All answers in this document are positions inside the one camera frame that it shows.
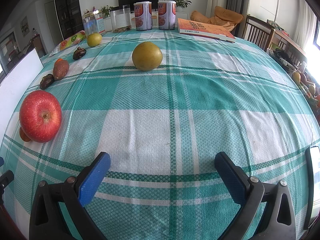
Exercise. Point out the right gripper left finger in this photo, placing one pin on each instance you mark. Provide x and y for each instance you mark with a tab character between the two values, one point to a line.
47	220

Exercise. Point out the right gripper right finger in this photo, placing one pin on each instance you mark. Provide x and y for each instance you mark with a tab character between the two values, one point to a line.
278	218

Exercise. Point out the red apple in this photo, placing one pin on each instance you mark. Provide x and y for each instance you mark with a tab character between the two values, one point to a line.
40	116

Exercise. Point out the reddish-brown sweet potato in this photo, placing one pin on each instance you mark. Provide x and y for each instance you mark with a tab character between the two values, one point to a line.
60	69

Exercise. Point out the white box with cork floor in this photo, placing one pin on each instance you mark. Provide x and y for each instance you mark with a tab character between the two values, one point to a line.
15	84

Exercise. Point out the dark chestnut near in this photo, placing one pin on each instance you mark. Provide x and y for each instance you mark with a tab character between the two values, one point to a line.
46	81

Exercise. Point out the dark chestnut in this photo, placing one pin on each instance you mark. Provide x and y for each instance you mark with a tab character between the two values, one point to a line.
79	53
46	81

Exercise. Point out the dark chestnut far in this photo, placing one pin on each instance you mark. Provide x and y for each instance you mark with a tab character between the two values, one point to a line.
79	53

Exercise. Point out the fruit-print snack bag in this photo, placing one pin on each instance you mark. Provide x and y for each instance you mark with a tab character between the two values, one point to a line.
70	41

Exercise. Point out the yellow-green apple far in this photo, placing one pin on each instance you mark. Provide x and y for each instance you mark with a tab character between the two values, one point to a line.
94	39

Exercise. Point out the teal white checked tablecloth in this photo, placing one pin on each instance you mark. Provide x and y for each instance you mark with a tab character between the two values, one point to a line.
162	129

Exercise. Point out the glass jar gold lid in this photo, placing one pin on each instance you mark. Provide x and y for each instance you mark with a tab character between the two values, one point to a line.
93	22

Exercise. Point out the dark wooden chair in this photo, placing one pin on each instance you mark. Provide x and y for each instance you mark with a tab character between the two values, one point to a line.
258	32

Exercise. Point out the glass jar black lid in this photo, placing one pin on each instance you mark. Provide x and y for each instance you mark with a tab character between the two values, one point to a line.
120	18

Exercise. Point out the orange beanbag chair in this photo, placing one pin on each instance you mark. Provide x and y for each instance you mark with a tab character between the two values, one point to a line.
222	17

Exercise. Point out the orange book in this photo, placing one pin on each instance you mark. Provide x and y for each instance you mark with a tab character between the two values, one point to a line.
189	27

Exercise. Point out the left red-label can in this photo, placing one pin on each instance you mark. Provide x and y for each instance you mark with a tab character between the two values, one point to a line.
143	15

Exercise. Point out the red-label can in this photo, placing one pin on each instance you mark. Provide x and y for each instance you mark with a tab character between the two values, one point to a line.
143	15
166	15

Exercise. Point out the right red-label can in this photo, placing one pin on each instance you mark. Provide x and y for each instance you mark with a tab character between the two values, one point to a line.
166	15

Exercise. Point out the potted plant right of tv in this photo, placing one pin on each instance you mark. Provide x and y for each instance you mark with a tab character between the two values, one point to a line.
182	4

